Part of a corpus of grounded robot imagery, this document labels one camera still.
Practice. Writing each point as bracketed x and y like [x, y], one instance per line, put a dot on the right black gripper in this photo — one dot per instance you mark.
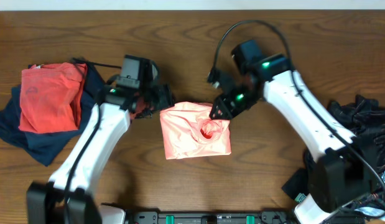
[223, 101]

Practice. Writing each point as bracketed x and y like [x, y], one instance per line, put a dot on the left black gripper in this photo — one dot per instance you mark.
[164, 100]

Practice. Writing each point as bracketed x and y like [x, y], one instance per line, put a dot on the pink printed t-shirt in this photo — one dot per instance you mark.
[189, 132]

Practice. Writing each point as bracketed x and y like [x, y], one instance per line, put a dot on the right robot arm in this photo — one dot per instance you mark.
[283, 88]

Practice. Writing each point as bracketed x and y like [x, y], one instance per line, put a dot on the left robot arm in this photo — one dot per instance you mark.
[67, 197]

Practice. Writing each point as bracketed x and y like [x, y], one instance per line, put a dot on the folded orange red shirt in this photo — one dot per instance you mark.
[50, 97]

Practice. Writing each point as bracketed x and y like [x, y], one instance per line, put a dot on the folded navy blue garment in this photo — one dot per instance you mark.
[45, 147]

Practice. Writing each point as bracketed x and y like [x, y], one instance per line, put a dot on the black patterned garment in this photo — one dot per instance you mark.
[369, 130]

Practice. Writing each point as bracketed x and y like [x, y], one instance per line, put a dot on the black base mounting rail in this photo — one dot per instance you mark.
[157, 217]

